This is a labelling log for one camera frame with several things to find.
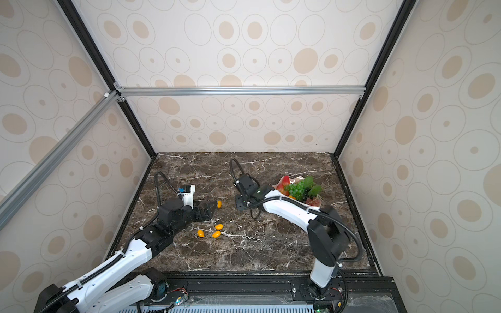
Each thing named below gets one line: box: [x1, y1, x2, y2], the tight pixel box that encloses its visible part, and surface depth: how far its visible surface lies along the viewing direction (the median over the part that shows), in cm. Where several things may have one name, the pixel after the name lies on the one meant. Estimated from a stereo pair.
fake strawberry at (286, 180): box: [281, 174, 291, 186], surface depth 102 cm
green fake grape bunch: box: [284, 176, 323, 202], surface depth 97 cm
